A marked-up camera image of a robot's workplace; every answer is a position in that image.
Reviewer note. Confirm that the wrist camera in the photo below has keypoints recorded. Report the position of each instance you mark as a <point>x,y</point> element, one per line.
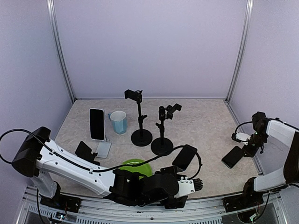
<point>187,186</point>
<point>240,137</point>

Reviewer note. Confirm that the black phone white case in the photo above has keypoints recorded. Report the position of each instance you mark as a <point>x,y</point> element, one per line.
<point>97,124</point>

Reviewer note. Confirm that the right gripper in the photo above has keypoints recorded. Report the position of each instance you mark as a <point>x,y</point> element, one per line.
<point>251,152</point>

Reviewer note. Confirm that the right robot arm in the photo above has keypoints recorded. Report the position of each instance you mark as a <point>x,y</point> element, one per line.
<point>281,143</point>

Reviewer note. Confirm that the left aluminium frame post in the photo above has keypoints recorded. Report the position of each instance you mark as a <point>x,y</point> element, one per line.
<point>58,46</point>

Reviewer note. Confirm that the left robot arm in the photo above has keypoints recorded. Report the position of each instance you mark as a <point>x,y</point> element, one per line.
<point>39,156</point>

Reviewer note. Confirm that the front aluminium rail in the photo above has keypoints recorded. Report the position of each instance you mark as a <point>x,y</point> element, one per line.
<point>209,210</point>

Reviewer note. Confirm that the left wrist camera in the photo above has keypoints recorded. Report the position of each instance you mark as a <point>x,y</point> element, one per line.
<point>187,186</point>

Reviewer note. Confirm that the aluminium frame post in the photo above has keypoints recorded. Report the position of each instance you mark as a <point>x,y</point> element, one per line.
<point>242,47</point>
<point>58,46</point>

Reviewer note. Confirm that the black folding phone stand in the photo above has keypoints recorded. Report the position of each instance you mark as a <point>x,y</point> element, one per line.
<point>84,152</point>

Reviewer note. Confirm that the light blue mug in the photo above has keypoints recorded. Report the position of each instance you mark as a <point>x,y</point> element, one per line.
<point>119,121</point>

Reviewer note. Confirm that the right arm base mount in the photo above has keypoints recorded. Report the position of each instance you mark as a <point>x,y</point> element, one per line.
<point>239,202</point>

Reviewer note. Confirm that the short black clamp stand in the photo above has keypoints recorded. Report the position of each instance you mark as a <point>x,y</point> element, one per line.
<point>163,146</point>

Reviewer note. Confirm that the black phone middle left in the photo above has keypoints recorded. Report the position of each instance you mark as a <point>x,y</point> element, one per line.
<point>184,158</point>

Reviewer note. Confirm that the tall black clamp stand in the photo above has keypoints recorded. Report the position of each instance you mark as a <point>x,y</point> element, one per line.
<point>140,137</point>

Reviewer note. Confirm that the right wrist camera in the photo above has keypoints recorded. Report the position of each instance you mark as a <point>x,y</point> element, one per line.
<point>240,137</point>

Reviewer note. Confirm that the green plate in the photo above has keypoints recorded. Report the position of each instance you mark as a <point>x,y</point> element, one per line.
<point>145,169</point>

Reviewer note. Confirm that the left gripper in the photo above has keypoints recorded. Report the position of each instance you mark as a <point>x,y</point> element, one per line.
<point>175,204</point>

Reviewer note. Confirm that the black phone far right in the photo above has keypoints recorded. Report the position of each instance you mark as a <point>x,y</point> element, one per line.
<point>233,157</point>

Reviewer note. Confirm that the white folding phone stand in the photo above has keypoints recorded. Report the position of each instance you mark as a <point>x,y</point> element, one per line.
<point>103,148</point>

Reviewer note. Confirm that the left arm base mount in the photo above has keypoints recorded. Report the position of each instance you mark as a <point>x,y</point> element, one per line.
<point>62,202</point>

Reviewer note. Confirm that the right aluminium frame post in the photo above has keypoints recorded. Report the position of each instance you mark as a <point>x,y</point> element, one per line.
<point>242,47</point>

